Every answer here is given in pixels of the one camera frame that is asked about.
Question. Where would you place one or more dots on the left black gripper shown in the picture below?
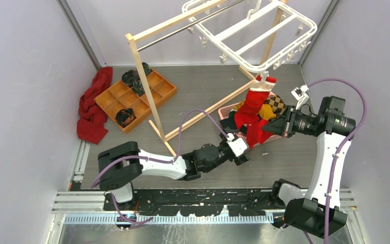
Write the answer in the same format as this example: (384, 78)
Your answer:
(240, 159)

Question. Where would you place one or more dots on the argyle brown sock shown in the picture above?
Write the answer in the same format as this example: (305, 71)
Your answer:
(277, 105)

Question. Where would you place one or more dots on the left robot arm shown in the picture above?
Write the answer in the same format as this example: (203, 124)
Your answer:
(120, 165)

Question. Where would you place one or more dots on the red cloth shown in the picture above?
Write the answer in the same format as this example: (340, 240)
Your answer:
(91, 124)

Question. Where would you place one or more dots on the wooden compartment tray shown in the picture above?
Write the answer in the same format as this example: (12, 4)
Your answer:
(120, 96)

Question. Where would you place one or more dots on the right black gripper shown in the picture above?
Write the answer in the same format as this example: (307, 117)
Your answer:
(284, 125)

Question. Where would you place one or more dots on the rolled black orange sock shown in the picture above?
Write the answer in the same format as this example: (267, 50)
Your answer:
(124, 117)

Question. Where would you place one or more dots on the rolled dark green sock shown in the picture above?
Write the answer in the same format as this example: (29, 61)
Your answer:
(138, 88)

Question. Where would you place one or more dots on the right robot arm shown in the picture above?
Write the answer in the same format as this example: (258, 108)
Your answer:
(316, 211)

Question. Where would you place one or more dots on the rolled teal sock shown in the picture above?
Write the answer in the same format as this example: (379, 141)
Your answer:
(147, 69)

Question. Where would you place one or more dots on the red santa sock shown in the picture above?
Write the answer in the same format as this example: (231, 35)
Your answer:
(256, 135)
(259, 91)

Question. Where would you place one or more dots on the pink plastic basket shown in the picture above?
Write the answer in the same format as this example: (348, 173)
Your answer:
(224, 112)

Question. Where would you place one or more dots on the mustard yellow sock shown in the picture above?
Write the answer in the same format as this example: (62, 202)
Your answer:
(266, 112)

